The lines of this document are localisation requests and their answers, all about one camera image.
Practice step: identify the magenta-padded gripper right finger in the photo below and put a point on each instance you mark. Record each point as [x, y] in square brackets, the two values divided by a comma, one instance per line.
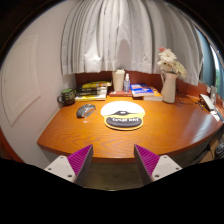
[163, 167]

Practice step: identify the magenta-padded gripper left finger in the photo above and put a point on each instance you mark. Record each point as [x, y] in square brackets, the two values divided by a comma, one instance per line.
[63, 167]

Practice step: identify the grey black computer mouse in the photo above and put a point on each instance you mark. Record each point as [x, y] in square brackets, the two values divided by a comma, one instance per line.
[85, 110]

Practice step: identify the white yellow black mouse pad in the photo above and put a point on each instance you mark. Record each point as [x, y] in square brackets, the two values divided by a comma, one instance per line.
[122, 109]

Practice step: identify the dark mug with green inside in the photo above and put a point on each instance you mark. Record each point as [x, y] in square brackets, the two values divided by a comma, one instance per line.
[68, 97]

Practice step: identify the orange book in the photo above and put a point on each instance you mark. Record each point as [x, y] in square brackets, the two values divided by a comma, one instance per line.
[157, 96]

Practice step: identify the white and yellow book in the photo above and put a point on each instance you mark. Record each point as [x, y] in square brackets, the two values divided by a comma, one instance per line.
[90, 98]

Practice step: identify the white desk device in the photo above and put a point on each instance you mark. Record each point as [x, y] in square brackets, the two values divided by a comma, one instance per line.
[207, 102]

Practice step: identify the cream pitcher vase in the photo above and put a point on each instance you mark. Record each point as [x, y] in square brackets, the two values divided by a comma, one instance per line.
[169, 88]

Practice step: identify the blue book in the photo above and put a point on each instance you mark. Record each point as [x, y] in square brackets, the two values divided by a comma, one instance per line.
[141, 90]

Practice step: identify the red book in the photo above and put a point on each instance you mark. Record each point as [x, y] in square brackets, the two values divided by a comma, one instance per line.
[118, 94]

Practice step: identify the yellow and black book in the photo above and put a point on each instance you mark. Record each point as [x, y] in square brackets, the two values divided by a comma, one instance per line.
[95, 84]

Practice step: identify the clear spray bottle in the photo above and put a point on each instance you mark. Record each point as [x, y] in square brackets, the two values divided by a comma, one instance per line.
[126, 85]

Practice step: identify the cream lidded tumbler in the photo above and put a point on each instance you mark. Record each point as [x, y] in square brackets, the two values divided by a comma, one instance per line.
[118, 81]

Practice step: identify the white flower bunch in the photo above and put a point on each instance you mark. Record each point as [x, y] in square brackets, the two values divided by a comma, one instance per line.
[170, 61]

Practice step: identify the white curtain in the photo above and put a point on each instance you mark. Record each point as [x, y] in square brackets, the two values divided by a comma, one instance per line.
[133, 36]

